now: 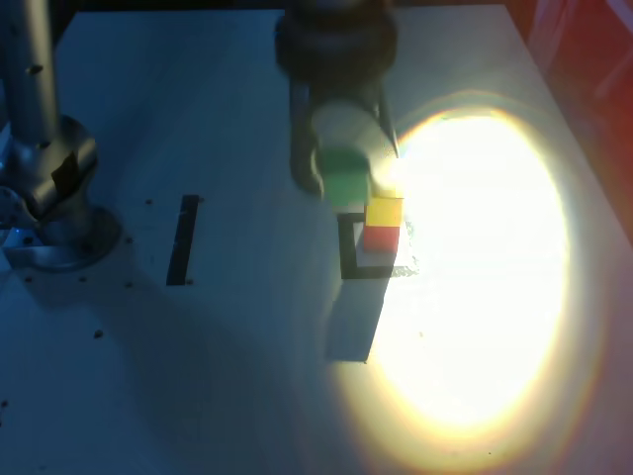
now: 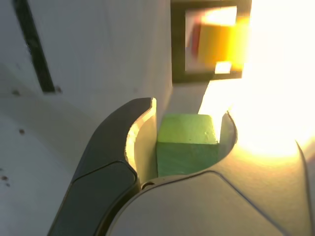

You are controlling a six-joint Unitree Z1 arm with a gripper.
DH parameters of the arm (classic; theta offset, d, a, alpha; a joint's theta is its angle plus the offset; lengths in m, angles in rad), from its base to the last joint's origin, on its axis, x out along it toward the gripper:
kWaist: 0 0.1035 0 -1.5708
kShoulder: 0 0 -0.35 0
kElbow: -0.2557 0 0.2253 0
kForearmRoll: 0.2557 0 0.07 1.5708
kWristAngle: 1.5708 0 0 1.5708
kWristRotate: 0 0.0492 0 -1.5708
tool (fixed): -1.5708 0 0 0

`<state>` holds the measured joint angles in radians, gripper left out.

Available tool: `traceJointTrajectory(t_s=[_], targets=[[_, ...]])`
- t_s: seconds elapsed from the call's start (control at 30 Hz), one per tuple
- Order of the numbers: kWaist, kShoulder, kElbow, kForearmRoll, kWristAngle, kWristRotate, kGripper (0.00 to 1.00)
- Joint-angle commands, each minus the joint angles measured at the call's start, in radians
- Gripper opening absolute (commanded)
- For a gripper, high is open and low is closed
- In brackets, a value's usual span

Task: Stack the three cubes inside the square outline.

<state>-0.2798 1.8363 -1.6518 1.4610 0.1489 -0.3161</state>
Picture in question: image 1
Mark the yellow cube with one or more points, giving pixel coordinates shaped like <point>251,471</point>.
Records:
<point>385,212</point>

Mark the black tape square outline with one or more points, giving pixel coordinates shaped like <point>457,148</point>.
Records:
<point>347,247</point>

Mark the green cube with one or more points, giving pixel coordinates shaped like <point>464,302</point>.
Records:
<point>343,180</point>

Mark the black tape strip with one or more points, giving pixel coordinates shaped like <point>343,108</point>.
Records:
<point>182,237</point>

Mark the silver arm base mount block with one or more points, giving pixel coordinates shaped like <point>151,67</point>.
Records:
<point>20,256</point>

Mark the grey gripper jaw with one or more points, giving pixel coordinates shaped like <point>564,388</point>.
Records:
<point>302,153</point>
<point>346,126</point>

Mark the red cube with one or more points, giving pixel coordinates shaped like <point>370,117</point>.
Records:
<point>381,240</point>

